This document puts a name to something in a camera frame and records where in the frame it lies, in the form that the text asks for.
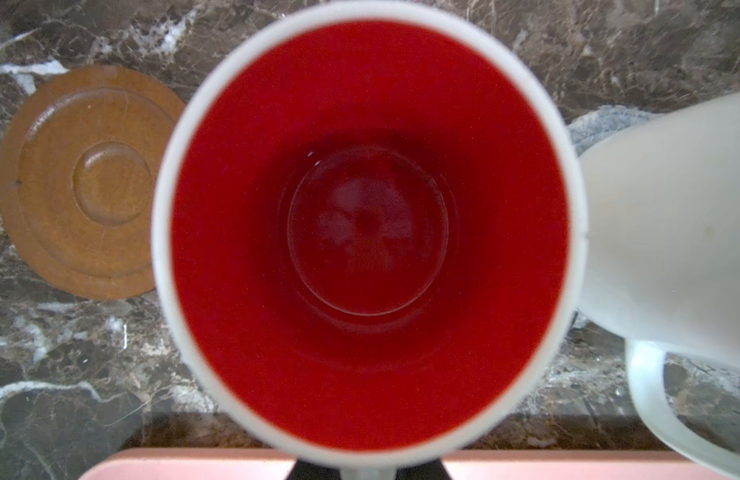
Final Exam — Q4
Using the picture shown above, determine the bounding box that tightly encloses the white mug red inside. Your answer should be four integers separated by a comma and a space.
151, 1, 588, 479

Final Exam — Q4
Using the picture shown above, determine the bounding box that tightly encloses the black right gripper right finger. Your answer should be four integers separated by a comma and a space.
396, 459, 452, 480

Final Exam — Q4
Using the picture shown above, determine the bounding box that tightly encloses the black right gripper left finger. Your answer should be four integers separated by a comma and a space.
285, 460, 341, 480

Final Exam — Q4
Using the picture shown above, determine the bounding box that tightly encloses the dark brown wooden coaster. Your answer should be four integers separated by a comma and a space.
0, 65, 185, 300

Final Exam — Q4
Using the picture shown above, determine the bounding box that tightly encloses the pink rectangular tray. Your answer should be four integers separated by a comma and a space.
82, 448, 723, 479

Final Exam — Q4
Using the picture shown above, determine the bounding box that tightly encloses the light blue woven coaster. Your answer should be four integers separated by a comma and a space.
568, 105, 661, 156

